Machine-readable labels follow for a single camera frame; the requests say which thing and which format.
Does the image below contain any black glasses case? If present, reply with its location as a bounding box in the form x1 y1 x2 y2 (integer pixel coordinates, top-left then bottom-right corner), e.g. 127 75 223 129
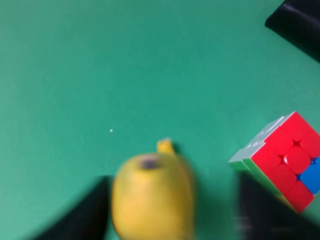
264 0 320 62

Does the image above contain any multicoloured puzzle cube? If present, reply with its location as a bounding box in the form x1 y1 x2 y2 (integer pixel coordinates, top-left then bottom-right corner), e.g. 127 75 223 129
228 111 320 213

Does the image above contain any yellow banana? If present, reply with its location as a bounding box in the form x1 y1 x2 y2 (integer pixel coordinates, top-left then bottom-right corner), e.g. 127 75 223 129
111 138 196 240

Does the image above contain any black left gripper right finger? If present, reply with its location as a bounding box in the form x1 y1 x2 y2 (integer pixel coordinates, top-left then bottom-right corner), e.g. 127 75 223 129
233 173 320 240

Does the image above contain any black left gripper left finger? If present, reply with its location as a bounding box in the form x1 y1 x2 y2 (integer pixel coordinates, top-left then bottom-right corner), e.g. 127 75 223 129
33 175 113 240

